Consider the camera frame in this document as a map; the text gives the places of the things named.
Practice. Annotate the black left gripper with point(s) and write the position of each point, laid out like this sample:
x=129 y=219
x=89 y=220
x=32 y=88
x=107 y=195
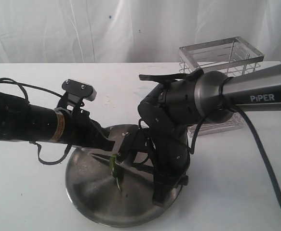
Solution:
x=81 y=131

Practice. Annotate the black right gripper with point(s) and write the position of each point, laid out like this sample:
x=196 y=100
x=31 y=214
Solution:
x=165 y=181

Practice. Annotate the green pepper with stem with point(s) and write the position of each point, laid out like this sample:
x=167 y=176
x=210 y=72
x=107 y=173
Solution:
x=116 y=171

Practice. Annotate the black knife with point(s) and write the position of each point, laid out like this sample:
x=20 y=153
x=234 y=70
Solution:
x=138 y=166

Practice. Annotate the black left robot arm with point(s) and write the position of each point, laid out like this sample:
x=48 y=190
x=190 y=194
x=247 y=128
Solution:
x=20 y=121

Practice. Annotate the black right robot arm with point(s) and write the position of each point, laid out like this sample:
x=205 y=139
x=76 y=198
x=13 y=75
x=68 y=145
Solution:
x=181 y=100

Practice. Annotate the round steel plate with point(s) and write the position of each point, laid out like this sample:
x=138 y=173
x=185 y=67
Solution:
x=93 y=191

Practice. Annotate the white backdrop curtain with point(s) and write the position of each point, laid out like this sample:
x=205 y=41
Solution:
x=125 y=31

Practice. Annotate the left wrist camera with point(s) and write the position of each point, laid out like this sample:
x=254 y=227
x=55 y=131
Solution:
x=75 y=93

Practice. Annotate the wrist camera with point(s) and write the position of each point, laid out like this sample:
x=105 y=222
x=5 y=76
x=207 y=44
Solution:
x=75 y=93
x=134 y=142

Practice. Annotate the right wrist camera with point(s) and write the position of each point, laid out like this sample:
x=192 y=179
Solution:
x=134 y=142

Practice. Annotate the wire metal utensil holder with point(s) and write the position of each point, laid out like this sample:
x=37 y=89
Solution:
x=232 y=56

